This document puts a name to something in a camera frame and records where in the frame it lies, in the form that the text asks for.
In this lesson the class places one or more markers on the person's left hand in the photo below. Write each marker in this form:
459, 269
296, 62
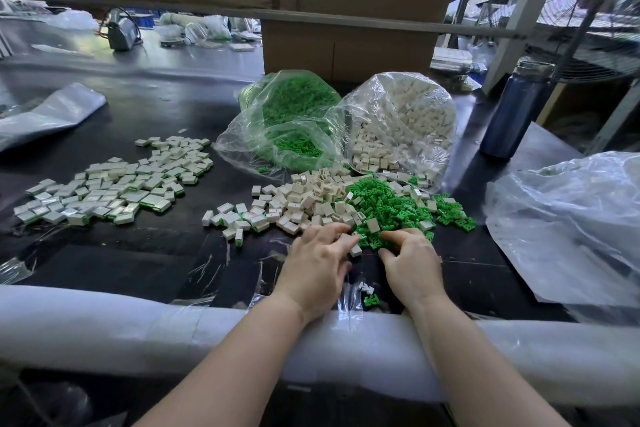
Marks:
312, 271

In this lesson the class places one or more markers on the small flat white box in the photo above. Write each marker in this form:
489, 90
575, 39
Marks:
242, 47

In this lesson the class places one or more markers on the lone green plastic clip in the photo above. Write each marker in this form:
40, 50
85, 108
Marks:
371, 301

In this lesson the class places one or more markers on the small brown cardboard box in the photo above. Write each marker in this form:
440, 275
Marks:
350, 54

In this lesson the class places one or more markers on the metal standing fan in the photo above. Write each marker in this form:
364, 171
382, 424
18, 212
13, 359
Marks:
600, 16

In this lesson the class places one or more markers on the person's left thumb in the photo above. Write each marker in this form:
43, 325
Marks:
347, 271

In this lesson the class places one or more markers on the person's right thumb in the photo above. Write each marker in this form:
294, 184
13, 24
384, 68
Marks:
387, 259

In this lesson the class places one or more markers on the pile of green clips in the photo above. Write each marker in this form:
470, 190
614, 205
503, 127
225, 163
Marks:
385, 206

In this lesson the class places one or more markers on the stack of white trays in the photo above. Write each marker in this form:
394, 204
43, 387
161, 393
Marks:
451, 60

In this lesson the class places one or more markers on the dark blue water bottle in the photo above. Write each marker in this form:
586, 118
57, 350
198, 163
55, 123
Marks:
512, 111

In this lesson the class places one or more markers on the person's left forearm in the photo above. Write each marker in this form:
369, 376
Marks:
235, 371

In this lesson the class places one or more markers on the pile of white housings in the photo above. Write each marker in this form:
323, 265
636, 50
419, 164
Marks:
295, 201

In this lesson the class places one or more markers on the crumpled clear bags with parts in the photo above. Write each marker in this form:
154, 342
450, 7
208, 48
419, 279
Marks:
200, 29

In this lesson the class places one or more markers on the flat grey plastic bag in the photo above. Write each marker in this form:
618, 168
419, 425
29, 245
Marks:
45, 114

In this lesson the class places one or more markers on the single white plastic housing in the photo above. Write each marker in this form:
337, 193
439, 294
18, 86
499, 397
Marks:
356, 251

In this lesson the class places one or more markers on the person's right hand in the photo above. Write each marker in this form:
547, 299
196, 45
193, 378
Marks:
415, 271

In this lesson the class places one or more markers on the grey metal rail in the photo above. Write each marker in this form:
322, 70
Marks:
225, 11

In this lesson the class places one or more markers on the white foam edge padding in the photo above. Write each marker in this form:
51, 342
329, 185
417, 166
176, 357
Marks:
100, 326

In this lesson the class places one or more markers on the white metal post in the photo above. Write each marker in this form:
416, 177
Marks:
525, 11

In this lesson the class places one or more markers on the lone white plastic clip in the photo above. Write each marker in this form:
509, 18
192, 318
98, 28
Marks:
364, 287

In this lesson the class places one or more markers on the clear bag of white housings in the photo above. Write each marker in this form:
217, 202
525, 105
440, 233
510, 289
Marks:
400, 126

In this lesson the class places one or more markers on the large crumpled clear plastic bag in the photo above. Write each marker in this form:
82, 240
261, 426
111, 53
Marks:
565, 236

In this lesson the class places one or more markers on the person's right forearm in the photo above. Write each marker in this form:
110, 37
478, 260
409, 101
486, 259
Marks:
475, 371

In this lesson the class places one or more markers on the blue plastic crate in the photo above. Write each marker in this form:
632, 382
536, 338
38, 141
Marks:
145, 20

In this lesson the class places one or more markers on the clear bag of green clips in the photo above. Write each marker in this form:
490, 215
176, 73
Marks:
287, 121

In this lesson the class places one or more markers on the pile of assembled white-green parts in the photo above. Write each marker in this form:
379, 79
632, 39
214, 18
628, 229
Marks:
115, 186

